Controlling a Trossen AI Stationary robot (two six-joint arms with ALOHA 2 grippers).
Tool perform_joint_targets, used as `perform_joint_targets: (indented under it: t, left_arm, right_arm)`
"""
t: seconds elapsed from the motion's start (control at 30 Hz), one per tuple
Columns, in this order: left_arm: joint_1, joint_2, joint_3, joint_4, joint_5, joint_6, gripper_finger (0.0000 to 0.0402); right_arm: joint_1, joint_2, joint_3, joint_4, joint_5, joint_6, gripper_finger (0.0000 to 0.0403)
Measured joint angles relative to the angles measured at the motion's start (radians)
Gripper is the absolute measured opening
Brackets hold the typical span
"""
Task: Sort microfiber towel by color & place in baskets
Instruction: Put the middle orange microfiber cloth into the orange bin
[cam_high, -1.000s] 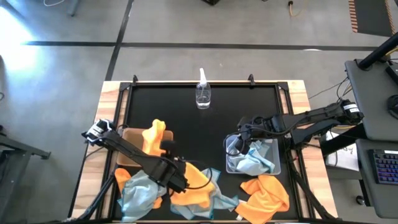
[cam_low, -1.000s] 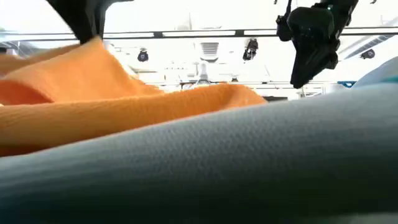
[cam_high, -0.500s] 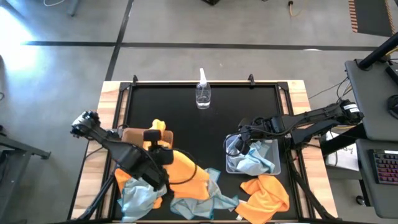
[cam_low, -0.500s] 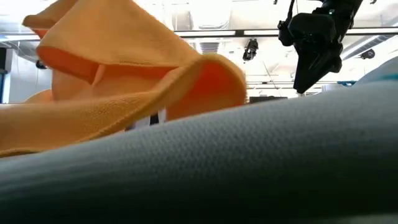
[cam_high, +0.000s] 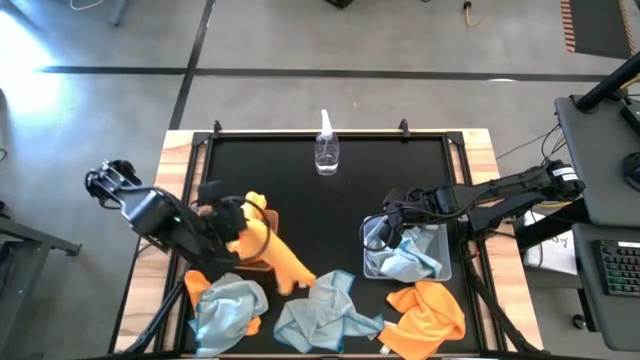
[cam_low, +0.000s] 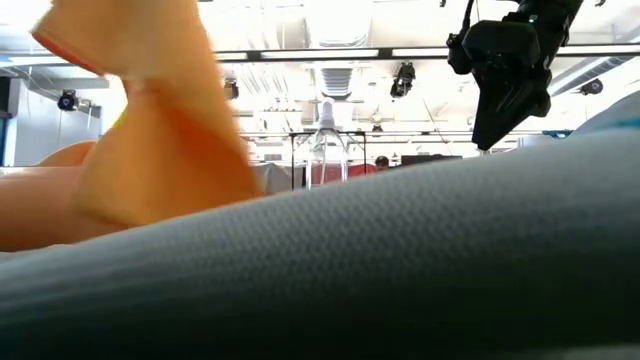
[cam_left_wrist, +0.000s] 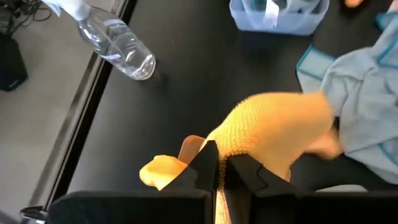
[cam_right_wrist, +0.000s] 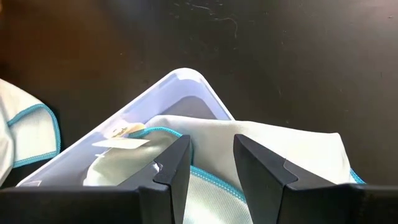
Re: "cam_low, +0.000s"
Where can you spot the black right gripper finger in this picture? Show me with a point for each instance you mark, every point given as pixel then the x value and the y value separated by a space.
pixel 500 110
pixel 544 97

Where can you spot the orange microfiber towel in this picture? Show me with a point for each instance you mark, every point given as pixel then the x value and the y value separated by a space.
pixel 165 140

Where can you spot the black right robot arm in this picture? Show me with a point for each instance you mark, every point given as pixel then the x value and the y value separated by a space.
pixel 550 12

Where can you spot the black ceiling spotlight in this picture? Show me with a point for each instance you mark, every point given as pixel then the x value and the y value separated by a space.
pixel 402 80
pixel 67 100
pixel 592 86
pixel 231 89

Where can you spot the black monitor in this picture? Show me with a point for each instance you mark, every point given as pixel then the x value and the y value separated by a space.
pixel 430 160

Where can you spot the person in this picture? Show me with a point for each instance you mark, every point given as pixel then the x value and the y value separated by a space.
pixel 382 162

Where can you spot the red cloth cover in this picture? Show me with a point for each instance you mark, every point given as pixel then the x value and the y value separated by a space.
pixel 357 172

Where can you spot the clear spray bottle white nozzle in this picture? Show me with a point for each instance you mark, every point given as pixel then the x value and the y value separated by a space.
pixel 327 145

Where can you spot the black metal rack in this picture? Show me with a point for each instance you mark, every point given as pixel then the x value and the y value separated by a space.
pixel 293 160

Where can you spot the black overhead frame beam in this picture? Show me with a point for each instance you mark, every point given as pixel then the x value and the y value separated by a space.
pixel 325 53

